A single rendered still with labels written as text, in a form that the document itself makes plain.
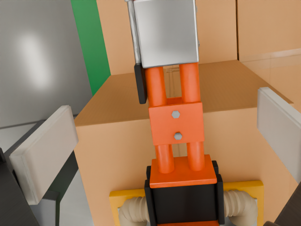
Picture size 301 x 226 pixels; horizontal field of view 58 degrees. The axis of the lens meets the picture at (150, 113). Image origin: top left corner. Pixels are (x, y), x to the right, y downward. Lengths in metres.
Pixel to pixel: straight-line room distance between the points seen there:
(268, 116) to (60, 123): 0.13
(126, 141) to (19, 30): 1.16
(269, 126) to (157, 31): 0.16
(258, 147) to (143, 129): 0.21
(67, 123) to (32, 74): 1.40
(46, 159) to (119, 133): 0.34
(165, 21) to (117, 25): 0.57
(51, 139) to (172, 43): 0.17
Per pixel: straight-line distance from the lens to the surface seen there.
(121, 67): 0.87
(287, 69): 0.94
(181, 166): 0.37
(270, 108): 0.17
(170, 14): 0.29
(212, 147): 0.51
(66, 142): 0.19
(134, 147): 0.51
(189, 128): 0.32
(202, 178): 0.34
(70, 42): 1.48
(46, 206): 0.92
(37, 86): 1.60
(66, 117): 0.19
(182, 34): 0.29
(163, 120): 0.32
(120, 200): 0.55
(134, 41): 0.31
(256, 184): 0.54
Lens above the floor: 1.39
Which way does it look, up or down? 68 degrees down
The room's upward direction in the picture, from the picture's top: 171 degrees counter-clockwise
